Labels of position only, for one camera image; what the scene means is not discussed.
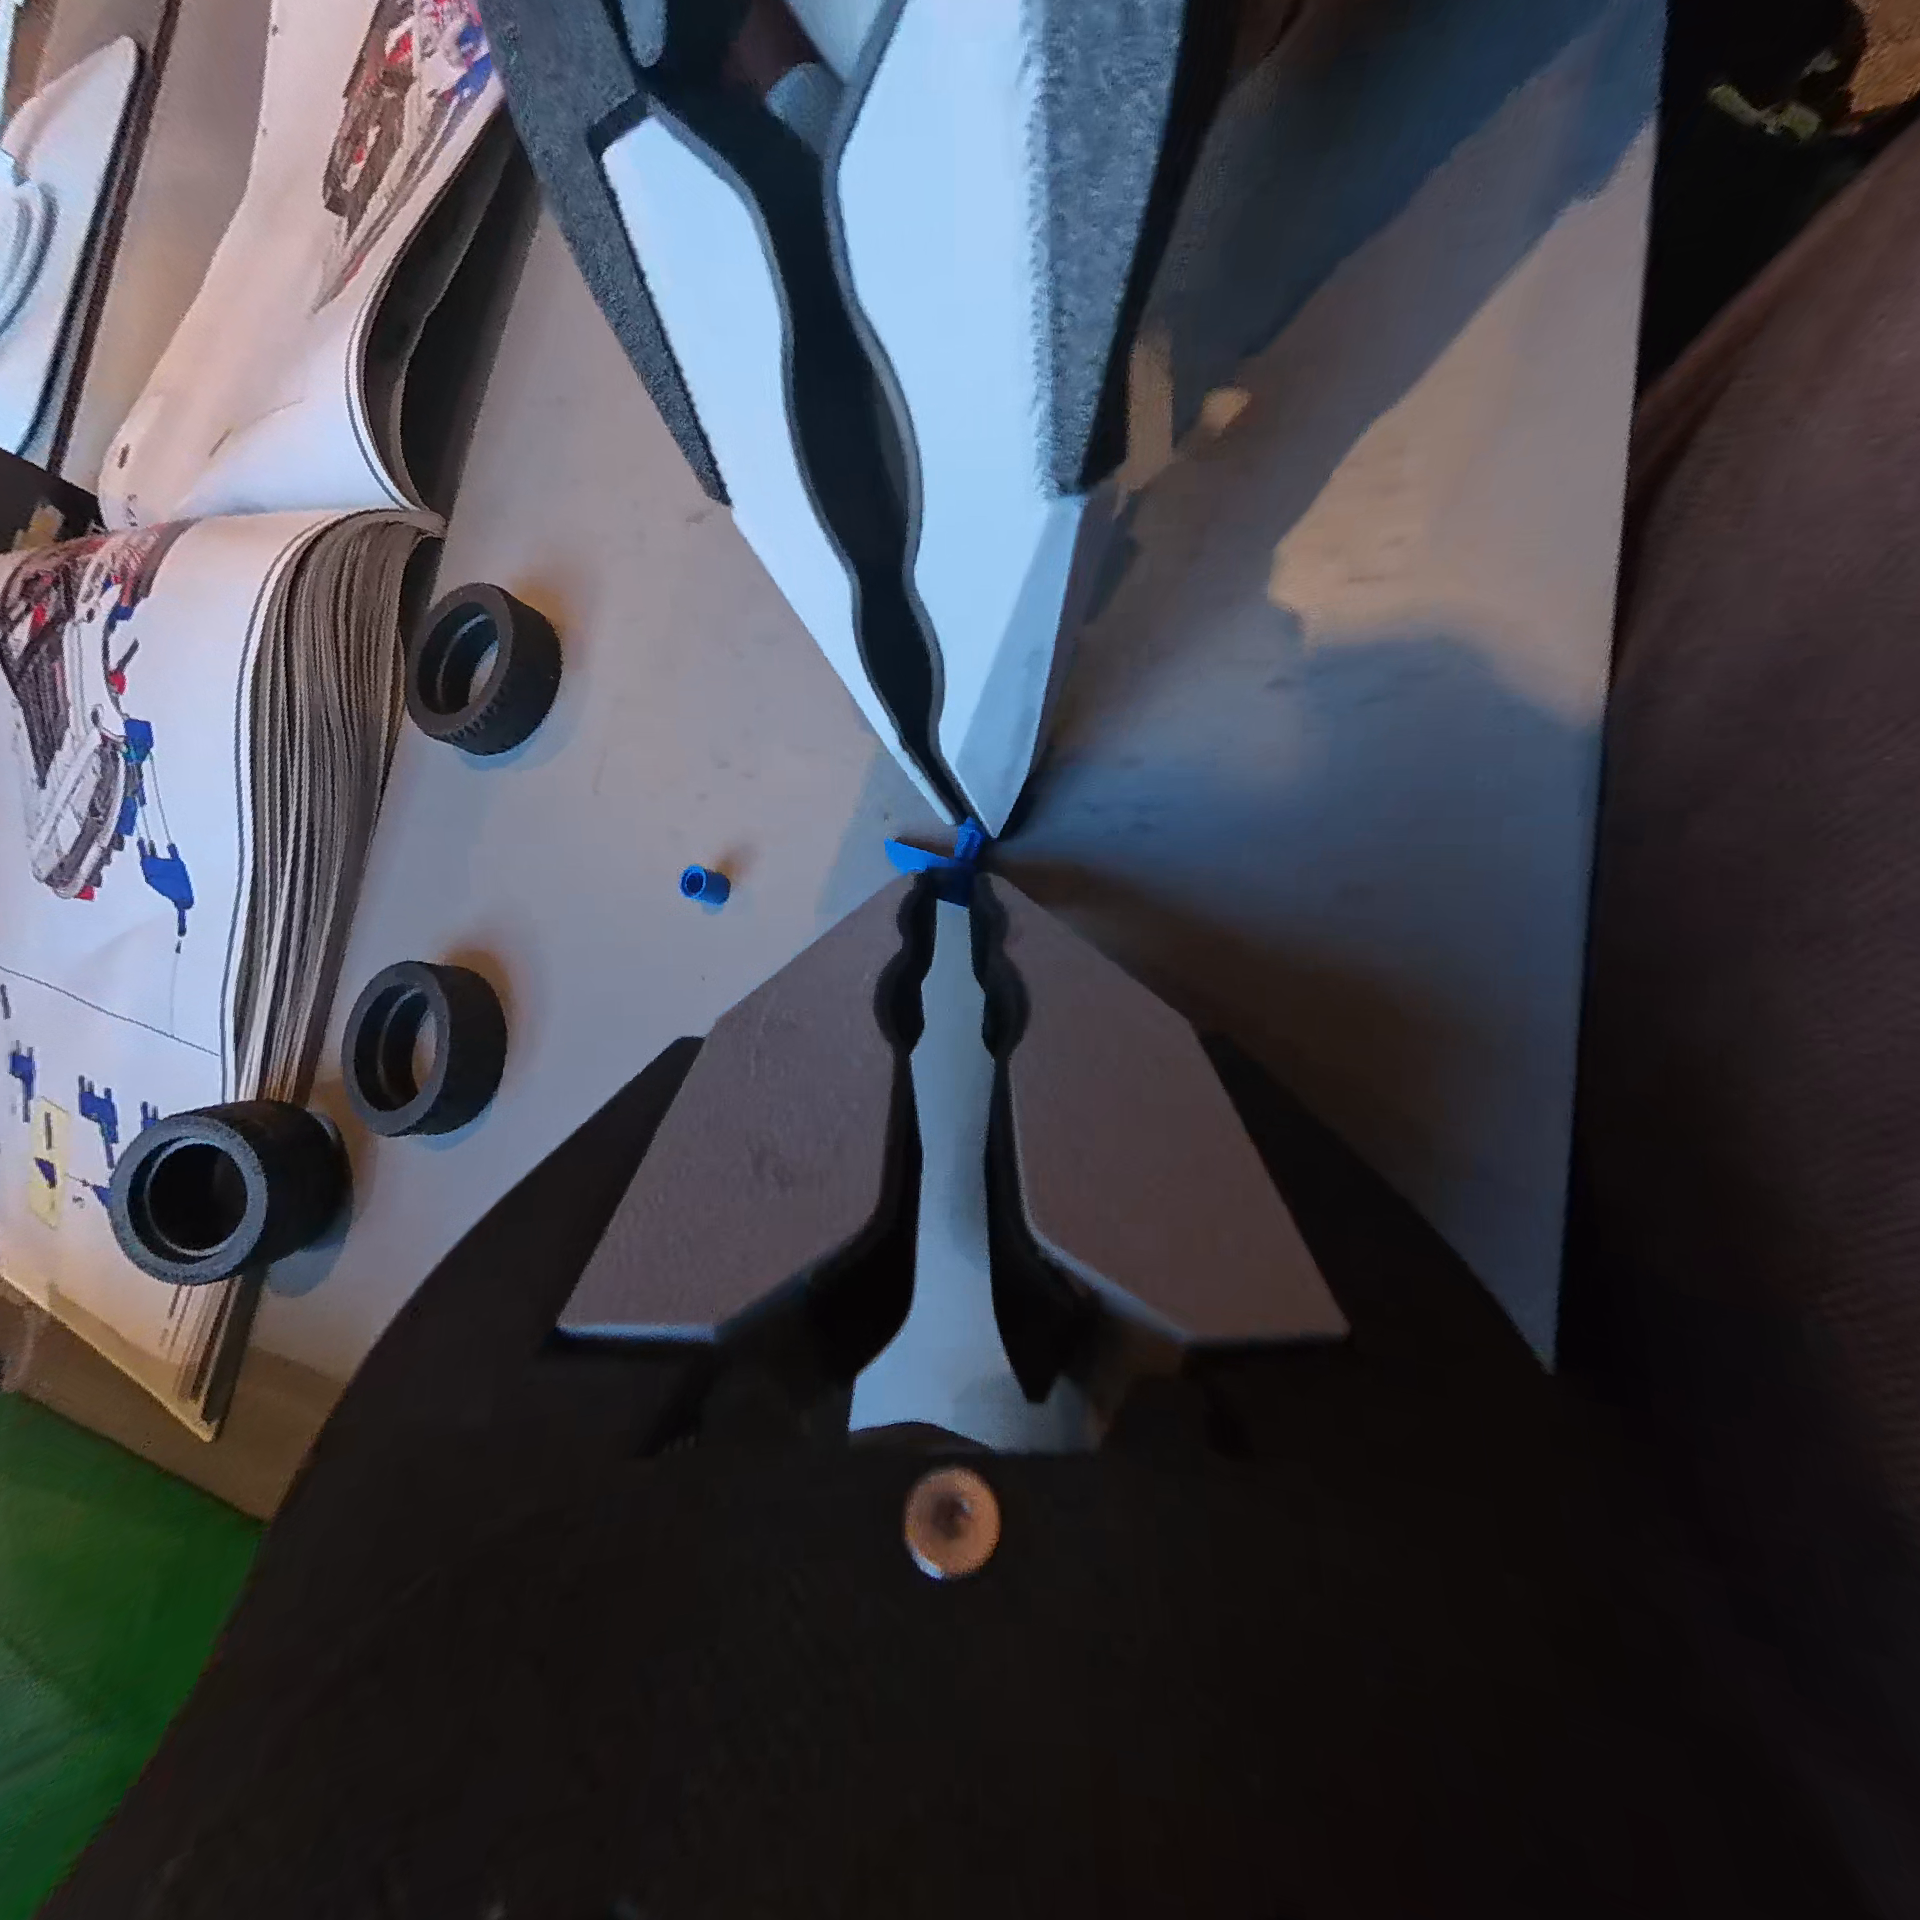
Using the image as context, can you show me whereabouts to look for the green storage bin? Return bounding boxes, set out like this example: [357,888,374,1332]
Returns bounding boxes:
[0,1392,266,1920]

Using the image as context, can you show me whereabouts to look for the grey desk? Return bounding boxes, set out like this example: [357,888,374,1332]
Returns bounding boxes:
[224,0,1670,1517]

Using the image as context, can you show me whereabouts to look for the yellow black strap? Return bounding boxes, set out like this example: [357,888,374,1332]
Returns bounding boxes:
[1710,45,1868,144]

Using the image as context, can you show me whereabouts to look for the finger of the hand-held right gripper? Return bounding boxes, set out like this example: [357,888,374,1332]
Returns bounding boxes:
[822,0,1125,844]
[596,120,964,824]

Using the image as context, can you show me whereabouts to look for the white stand base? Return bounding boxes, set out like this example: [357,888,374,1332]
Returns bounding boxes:
[0,36,142,436]

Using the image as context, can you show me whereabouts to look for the open instruction booklet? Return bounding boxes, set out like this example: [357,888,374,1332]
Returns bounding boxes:
[0,0,518,1445]

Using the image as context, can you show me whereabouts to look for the black toy tyre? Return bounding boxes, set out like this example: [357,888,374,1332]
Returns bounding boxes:
[108,1101,350,1290]
[405,581,564,757]
[339,960,510,1139]

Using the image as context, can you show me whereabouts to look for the person's black trousers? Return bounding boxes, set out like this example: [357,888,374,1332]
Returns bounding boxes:
[1633,0,1920,396]

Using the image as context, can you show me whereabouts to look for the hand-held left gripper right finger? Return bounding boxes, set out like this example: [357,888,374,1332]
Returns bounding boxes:
[970,876,1351,1405]

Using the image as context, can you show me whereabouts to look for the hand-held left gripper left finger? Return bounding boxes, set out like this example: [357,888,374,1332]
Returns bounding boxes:
[554,873,927,1388]

